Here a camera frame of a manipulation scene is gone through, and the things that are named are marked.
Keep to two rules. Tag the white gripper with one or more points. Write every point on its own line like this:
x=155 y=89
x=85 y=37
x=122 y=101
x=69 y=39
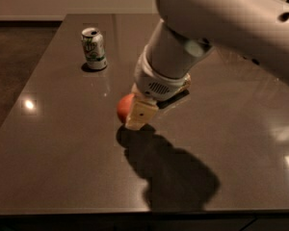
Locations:
x=154 y=85

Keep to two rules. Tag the red apple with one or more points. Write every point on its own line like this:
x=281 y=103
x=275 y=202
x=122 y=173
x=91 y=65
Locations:
x=123 y=107

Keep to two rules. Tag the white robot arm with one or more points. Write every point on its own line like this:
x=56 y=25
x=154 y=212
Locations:
x=187 y=32

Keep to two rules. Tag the orange soda can lying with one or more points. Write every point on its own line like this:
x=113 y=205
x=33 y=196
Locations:
x=175 y=86

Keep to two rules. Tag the green white soda can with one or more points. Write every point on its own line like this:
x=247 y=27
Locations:
x=93 y=46

